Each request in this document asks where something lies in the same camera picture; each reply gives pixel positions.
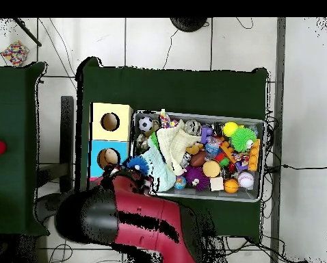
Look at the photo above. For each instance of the black round stand base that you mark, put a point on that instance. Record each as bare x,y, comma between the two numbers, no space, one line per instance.
189,24

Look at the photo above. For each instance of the black slanted rod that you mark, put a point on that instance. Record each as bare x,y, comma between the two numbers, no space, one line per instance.
28,33

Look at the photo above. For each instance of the yellow tennis ball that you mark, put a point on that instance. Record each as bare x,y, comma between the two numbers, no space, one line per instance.
230,128

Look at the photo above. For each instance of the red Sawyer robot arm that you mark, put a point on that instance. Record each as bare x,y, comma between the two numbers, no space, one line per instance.
141,219

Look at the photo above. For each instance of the green fuzzy ball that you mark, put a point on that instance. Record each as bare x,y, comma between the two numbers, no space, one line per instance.
244,138

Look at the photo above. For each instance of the mint green waffle cloth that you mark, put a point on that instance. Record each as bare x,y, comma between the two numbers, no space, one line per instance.
159,169

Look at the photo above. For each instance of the cream waffle cloth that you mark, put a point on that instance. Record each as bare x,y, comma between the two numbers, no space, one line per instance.
177,145

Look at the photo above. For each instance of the wooden box with three holes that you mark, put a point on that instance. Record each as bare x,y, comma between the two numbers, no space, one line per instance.
111,131

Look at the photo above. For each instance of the white baseball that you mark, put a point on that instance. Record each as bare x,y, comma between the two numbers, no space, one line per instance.
246,180

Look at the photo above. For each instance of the black and white soccer ball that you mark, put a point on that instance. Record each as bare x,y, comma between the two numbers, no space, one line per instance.
145,123

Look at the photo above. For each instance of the orange basketball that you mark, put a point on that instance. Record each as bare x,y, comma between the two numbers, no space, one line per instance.
231,186

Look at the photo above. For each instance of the dark green side table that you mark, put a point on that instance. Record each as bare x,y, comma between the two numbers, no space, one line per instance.
10,109

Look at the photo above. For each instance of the blue fuzzy ball with eyes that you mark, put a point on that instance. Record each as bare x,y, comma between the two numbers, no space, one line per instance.
137,163

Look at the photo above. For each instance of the brown toy football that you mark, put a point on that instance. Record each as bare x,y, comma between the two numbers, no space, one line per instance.
198,159

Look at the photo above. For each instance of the multicolour patterned cloth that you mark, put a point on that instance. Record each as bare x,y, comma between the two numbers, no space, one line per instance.
166,122

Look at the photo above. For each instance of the purple fuzzy toy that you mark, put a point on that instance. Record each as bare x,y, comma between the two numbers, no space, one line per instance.
193,175

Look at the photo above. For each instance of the colourful bean bag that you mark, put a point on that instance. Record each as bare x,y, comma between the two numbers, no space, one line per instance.
15,53

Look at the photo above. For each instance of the dark green table cloth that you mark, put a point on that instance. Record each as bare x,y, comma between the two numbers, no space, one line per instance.
174,90

